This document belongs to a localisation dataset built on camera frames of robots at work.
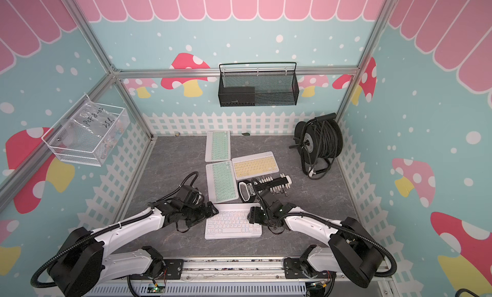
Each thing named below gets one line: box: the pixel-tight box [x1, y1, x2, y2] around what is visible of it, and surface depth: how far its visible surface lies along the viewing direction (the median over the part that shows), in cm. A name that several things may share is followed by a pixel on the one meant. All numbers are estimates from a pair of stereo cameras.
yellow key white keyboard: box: [231, 151, 280, 181], surface depth 108 cm
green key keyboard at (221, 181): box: [205, 160, 239, 204], surface depth 102 cm
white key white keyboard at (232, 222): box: [204, 202, 263, 241], surface depth 83 cm
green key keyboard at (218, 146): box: [205, 130, 231, 163], surface depth 116 cm
